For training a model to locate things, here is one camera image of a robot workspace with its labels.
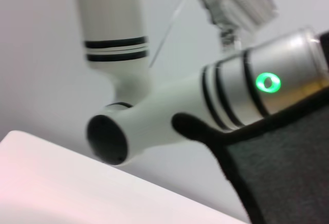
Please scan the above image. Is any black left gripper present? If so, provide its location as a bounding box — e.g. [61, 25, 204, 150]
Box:
[318, 30, 329, 64]

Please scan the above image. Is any yellow grey towel black trim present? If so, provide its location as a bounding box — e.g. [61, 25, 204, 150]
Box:
[170, 86, 329, 224]

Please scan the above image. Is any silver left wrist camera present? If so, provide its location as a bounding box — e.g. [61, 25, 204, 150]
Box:
[191, 0, 280, 54]

